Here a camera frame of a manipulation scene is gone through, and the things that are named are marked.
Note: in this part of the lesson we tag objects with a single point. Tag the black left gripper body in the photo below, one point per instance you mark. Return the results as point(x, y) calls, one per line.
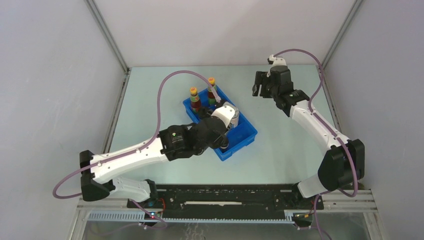
point(218, 143)

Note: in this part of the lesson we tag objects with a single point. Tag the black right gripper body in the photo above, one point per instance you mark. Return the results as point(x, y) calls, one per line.
point(274, 88)

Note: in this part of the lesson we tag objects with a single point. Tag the short yellow-cap sauce bottle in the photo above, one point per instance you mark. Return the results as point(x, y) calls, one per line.
point(195, 102)

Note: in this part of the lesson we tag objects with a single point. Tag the tall green-label sauce bottle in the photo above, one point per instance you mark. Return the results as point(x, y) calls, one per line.
point(211, 97)

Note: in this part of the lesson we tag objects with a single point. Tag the black-lid spout jar front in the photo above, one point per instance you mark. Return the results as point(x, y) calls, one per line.
point(204, 113)

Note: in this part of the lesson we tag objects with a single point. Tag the peppercorn jar silver lid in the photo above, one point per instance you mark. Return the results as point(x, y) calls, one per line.
point(235, 119)

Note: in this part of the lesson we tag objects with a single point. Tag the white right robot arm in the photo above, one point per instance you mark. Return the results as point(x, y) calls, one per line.
point(343, 159)

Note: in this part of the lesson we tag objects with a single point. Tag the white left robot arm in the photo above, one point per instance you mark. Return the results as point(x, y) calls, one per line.
point(101, 175)

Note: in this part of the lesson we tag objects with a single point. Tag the blue divided plastic bin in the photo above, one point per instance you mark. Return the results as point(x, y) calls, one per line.
point(239, 136)

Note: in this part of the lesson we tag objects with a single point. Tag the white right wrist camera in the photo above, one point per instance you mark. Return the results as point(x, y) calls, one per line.
point(276, 61)

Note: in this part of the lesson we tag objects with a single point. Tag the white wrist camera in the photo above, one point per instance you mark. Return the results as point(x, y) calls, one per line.
point(225, 113)
point(276, 61)

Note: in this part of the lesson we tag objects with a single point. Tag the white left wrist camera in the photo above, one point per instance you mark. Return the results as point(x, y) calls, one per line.
point(225, 113)

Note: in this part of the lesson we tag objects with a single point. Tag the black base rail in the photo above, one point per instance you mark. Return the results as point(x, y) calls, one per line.
point(240, 202)

